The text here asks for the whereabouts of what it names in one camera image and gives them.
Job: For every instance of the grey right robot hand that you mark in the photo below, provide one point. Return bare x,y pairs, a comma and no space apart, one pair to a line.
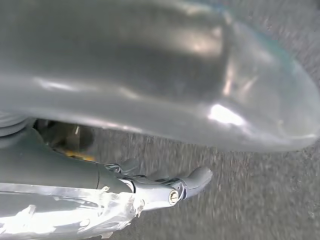
124,66

